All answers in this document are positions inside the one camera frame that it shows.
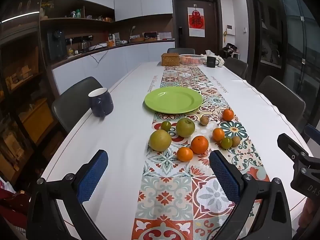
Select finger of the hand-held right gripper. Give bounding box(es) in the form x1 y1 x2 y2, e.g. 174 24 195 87
304 124 320 143
277 133 313 174

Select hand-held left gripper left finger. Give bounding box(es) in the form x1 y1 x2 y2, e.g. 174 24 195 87
26 149 109 240

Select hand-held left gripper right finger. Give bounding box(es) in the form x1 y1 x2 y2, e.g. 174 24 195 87
209 150 293 240

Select mandarin orange with stem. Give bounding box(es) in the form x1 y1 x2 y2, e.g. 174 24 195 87
222 107 234 121

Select green apple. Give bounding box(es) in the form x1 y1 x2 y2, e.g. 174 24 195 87
176 118 196 138

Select yellow-green pear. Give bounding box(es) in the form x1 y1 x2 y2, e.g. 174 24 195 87
149 129 172 152

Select green plate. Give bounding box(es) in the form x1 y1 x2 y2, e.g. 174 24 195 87
144 87 203 114

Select person's right hand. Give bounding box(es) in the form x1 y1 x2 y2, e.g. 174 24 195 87
299 197 320 233

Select large mandarin orange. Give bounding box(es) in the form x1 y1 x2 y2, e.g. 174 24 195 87
190 135 209 155

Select grey chair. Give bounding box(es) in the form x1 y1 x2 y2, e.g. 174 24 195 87
224 57 249 79
257 75 306 130
167 48 195 55
52 77 104 133

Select patterned table runner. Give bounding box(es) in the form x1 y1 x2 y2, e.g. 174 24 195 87
134 64 272 240

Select navy blue mug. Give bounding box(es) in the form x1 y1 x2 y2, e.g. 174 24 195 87
88 87 114 117

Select glass sliding door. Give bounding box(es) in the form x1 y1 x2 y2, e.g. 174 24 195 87
275 0 320 127

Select red cloth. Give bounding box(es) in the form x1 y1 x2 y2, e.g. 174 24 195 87
0 177 32 230

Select metal faucet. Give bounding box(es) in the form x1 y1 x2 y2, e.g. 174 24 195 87
270 49 281 63

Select white crumpled cloth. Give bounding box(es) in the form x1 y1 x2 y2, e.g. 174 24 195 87
201 50 227 67

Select dark bag on stool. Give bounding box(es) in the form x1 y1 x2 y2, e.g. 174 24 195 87
222 43 240 58

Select black mug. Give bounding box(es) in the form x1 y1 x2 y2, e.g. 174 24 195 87
206 56 220 68

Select glass-front display cabinet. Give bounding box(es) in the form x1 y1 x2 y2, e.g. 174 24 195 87
0 0 66 200

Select white plastic basket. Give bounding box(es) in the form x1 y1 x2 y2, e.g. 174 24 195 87
179 54 204 65

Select wicker basket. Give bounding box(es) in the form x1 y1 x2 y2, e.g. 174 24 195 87
161 53 180 66

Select red and white door poster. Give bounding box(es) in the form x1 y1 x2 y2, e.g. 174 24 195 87
187 4 205 37

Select dark wooden door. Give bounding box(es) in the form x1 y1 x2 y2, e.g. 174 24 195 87
171 0 223 55

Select white wall cabinets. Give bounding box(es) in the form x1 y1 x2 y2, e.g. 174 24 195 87
42 0 174 22

